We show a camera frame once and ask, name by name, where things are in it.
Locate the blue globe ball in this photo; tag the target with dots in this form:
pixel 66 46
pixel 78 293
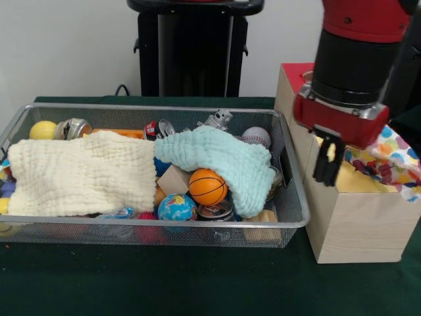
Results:
pixel 176 208

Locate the cream waffle cloth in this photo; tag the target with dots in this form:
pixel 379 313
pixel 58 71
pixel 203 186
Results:
pixel 72 174

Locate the grey toy robot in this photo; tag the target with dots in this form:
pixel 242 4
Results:
pixel 217 120

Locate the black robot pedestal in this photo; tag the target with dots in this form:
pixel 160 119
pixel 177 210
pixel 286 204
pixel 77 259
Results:
pixel 191 52

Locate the mint waffle cloth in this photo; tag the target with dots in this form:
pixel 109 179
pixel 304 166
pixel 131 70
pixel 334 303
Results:
pixel 230 158

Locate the flattened silver can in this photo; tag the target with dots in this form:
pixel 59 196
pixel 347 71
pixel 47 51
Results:
pixel 216 212

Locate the crushed silver drink can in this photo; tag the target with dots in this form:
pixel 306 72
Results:
pixel 74 129

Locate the yellow ball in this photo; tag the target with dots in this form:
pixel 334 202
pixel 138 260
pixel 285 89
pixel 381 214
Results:
pixel 43 130

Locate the multicoloured patterned cloth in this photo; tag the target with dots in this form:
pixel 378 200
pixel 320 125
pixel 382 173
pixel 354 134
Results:
pixel 391 161

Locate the white baseball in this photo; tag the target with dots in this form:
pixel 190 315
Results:
pixel 256 137

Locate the shallow clear mesh bin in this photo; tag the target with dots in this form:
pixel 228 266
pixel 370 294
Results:
pixel 131 234

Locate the orange toy basketball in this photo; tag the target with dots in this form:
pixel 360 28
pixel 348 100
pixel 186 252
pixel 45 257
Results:
pixel 208 187

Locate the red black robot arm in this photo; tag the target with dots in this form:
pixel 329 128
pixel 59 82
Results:
pixel 362 46

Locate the wooden box with three holes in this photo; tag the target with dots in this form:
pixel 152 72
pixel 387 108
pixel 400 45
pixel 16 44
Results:
pixel 355 224

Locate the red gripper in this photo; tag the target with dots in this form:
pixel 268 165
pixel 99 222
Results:
pixel 339 125

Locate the plain wooden block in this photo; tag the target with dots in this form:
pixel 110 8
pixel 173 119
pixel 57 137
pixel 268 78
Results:
pixel 172 181

